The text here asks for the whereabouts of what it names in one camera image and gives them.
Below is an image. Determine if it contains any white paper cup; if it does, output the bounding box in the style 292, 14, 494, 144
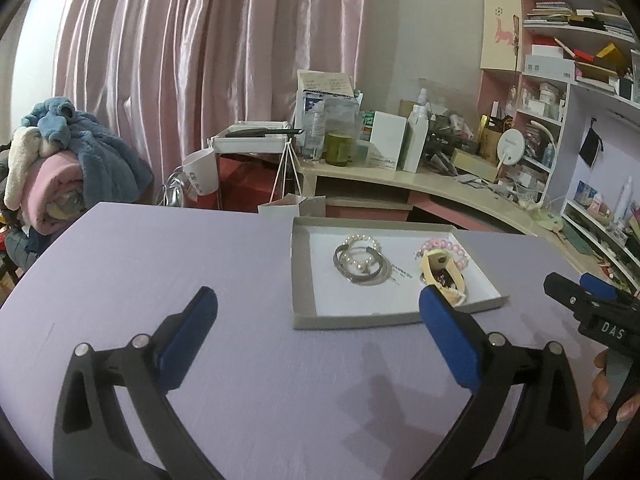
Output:
182, 148, 219, 196

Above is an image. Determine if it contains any grey cardboard tray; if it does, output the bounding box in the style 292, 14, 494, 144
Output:
291, 218, 508, 330

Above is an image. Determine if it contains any white paper shopping bag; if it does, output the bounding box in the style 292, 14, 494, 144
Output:
257, 140, 326, 219

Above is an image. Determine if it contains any white lotion bottle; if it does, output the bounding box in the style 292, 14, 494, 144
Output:
401, 104, 430, 174

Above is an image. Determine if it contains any round white mirror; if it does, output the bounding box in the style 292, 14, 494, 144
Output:
497, 128, 526, 166

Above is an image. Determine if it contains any pink white bookshelf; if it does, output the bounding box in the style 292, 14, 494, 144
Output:
477, 0, 639, 292

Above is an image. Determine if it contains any pink folded blanket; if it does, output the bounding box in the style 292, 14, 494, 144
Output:
3, 127, 86, 236

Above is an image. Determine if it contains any clear plastic water bottle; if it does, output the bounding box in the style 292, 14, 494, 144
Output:
305, 101, 326, 160

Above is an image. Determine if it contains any black hair straightener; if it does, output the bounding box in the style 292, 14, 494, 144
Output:
226, 128, 303, 139

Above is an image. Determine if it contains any green glass jar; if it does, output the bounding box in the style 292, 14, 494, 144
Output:
324, 132, 352, 167

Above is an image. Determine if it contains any person's right hand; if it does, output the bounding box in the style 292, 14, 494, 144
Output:
581, 349, 640, 430

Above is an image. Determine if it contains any curved beige desk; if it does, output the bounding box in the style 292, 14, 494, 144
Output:
297, 162, 639, 292

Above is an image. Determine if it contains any pink satin curtain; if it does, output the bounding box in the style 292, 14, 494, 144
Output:
54, 0, 367, 180

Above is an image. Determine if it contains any blue fleece blanket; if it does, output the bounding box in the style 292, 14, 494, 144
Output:
21, 96, 154, 208

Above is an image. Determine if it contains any pink bead bracelet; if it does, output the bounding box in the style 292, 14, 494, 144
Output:
413, 237, 471, 271

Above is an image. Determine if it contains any silver bangle bracelet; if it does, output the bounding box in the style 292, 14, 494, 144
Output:
332, 244, 394, 287

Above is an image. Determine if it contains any white carton box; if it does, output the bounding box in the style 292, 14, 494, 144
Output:
369, 112, 407, 171

